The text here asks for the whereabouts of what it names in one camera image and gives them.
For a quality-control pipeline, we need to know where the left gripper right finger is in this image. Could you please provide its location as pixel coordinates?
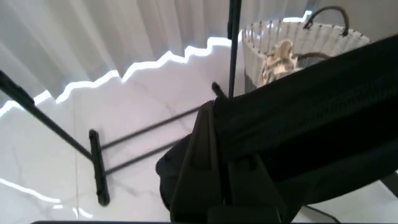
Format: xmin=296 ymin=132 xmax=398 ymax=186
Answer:
xmin=223 ymin=154 xmax=287 ymax=222

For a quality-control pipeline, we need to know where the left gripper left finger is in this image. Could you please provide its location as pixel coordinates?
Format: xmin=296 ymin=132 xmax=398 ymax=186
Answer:
xmin=170 ymin=100 xmax=225 ymax=222

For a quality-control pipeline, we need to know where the black clothes rack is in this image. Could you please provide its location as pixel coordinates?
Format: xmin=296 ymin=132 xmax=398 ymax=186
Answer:
xmin=0 ymin=0 xmax=243 ymax=207

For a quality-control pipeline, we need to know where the black cable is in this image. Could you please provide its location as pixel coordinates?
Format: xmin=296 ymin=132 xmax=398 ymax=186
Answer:
xmin=303 ymin=204 xmax=343 ymax=224

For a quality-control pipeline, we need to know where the cream printed garment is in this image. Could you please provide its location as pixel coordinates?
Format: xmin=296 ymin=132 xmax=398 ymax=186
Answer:
xmin=259 ymin=39 xmax=301 ymax=87

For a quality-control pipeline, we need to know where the black short-sleeved shirt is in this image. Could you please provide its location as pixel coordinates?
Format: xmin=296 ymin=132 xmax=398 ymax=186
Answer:
xmin=155 ymin=33 xmax=398 ymax=215

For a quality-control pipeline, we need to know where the white laundry basket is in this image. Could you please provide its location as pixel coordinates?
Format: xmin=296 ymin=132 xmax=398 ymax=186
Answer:
xmin=241 ymin=5 xmax=373 ymax=94

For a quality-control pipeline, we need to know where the white curtain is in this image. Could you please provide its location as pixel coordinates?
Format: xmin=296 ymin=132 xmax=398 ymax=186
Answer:
xmin=0 ymin=0 xmax=321 ymax=108

